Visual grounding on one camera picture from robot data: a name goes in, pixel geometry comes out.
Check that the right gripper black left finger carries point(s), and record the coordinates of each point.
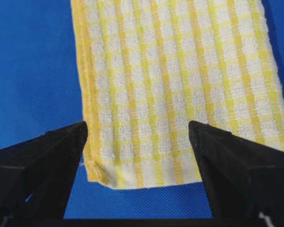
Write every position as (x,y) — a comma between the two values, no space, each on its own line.
(37,176)

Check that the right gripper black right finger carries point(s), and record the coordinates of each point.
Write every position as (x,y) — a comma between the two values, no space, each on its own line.
(242,179)

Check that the yellow white striped towel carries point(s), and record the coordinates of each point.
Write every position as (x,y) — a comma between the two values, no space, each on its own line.
(149,67)

